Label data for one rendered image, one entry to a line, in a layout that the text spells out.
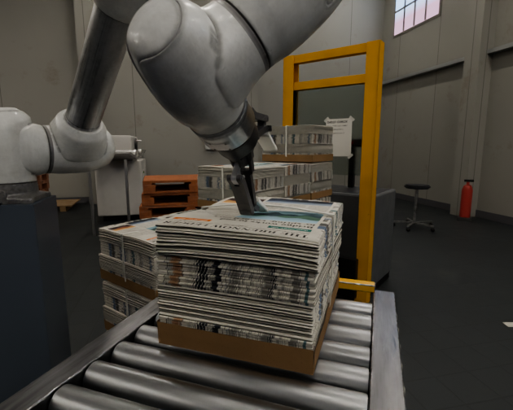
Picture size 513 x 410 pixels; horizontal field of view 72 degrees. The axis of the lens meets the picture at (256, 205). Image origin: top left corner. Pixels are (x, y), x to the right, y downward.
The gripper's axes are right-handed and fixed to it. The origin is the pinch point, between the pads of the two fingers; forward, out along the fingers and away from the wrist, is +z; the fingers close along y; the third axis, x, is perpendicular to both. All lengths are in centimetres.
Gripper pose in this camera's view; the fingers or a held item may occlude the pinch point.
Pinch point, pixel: (265, 176)
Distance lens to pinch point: 72.7
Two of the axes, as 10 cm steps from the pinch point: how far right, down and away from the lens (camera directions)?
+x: 9.5, 0.6, -3.2
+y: -1.5, 9.5, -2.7
